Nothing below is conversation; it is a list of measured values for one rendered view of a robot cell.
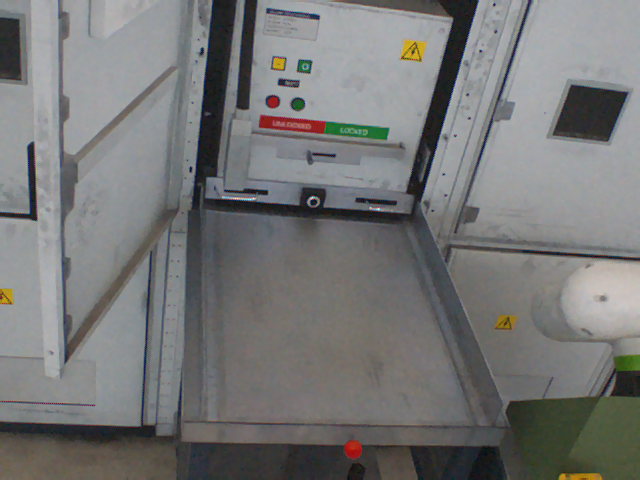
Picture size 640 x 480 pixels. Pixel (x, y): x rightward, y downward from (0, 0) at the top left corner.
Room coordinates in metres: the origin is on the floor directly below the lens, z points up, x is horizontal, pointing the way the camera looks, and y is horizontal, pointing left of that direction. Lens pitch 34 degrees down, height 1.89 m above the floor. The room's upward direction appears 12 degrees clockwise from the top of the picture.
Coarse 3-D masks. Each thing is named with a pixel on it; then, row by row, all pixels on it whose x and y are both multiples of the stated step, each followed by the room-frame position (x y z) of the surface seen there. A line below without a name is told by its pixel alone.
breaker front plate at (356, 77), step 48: (240, 0) 1.62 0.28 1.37; (288, 0) 1.65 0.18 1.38; (288, 48) 1.65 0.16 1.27; (336, 48) 1.68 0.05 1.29; (384, 48) 1.70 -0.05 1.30; (432, 48) 1.73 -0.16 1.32; (288, 96) 1.65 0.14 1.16; (336, 96) 1.68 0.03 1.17; (384, 96) 1.71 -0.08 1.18; (384, 144) 1.72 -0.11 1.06
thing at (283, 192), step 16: (208, 176) 1.61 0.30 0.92; (208, 192) 1.60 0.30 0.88; (224, 192) 1.61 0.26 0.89; (240, 192) 1.62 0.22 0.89; (272, 192) 1.64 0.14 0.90; (288, 192) 1.65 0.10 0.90; (336, 192) 1.68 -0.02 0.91; (352, 192) 1.69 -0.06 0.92; (368, 192) 1.70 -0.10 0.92; (384, 192) 1.71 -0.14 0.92; (400, 192) 1.73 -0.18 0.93; (336, 208) 1.68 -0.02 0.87; (352, 208) 1.69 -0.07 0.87; (368, 208) 1.70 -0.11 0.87; (384, 208) 1.71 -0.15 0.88
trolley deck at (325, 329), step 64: (192, 256) 1.38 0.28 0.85; (256, 256) 1.43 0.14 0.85; (320, 256) 1.48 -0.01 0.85; (384, 256) 1.54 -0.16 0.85; (192, 320) 1.17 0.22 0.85; (256, 320) 1.21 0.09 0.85; (320, 320) 1.25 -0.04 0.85; (384, 320) 1.30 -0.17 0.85; (192, 384) 0.99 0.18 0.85; (256, 384) 1.03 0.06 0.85; (320, 384) 1.06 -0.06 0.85; (384, 384) 1.10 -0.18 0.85; (448, 384) 1.14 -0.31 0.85
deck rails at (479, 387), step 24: (408, 240) 1.63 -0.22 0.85; (432, 240) 1.56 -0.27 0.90; (432, 264) 1.52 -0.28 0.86; (216, 288) 1.28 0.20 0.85; (432, 288) 1.45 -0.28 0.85; (216, 312) 1.20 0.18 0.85; (456, 312) 1.33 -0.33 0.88; (216, 336) 1.13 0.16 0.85; (456, 336) 1.29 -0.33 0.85; (216, 360) 1.07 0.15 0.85; (456, 360) 1.21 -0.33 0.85; (480, 360) 1.17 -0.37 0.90; (216, 384) 1.00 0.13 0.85; (480, 384) 1.14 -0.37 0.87; (216, 408) 0.95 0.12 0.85; (480, 408) 1.08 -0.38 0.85
